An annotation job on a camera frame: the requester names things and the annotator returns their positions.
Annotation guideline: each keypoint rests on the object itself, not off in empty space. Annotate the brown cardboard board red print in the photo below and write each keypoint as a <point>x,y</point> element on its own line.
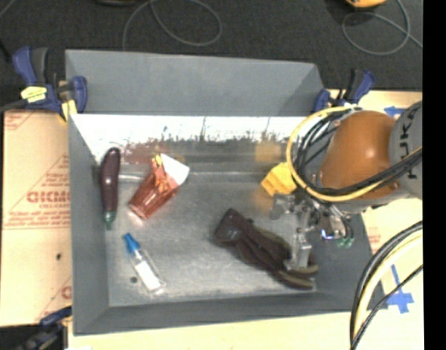
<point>33,195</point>

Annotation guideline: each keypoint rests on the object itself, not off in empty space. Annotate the yellow sponge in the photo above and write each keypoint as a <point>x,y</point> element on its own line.
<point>279,181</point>

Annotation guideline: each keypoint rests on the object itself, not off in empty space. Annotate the clear spray bottle blue cap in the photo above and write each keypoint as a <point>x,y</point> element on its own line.
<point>144,264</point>

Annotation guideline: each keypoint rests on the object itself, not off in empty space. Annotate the grey metal bin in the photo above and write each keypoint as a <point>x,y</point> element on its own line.
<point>194,86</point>

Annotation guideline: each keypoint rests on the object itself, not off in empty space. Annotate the red clear plastic cup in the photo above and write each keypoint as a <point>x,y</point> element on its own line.
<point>153,195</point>

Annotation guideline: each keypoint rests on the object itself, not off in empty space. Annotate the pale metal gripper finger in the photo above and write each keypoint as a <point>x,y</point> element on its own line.
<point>299,253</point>

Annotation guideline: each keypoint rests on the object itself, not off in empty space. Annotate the purple toy eggplant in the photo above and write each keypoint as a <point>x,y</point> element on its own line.
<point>110,184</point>

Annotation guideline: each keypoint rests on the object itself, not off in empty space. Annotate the white paper cone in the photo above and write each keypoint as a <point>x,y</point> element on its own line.
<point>175,170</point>

